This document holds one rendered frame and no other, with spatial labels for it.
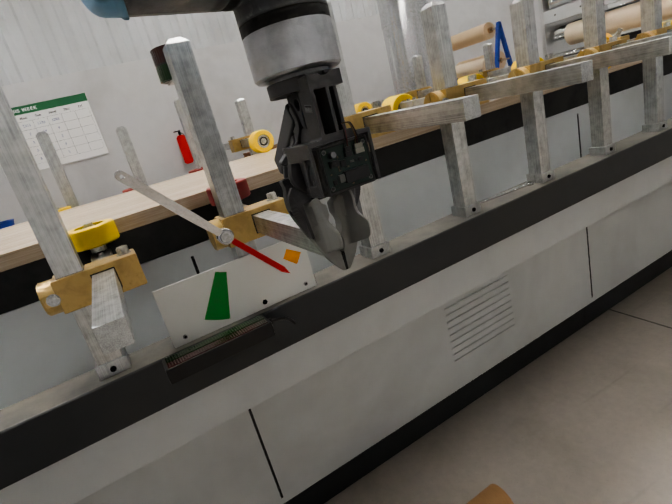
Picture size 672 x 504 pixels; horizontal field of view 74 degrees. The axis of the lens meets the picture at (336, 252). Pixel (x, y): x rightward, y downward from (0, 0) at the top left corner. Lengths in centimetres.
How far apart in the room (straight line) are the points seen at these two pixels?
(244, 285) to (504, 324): 97
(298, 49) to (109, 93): 757
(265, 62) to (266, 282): 42
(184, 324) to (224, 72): 758
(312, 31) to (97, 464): 71
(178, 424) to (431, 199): 81
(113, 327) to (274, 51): 30
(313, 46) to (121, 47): 768
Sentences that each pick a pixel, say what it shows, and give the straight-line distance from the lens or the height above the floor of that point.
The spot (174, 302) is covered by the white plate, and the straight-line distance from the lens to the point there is 74.
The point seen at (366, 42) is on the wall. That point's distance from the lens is 930.
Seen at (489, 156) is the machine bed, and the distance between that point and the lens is 137.
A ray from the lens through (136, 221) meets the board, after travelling 92.
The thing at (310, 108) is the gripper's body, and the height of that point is 100.
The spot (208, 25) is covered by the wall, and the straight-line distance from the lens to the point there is 836.
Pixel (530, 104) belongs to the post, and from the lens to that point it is 116.
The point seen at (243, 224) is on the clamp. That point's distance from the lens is 74.
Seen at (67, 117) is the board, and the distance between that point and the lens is 795.
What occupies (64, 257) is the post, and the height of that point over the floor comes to 89.
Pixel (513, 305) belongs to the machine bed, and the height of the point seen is 27.
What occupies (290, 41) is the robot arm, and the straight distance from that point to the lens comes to 44.
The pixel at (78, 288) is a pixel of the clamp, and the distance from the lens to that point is 73.
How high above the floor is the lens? 99
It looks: 18 degrees down
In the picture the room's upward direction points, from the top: 15 degrees counter-clockwise
